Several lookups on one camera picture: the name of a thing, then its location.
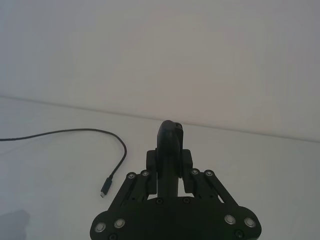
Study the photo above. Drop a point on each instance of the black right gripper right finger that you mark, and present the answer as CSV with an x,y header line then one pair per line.
x,y
178,155

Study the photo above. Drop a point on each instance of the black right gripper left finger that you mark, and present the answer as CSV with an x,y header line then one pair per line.
x,y
163,155

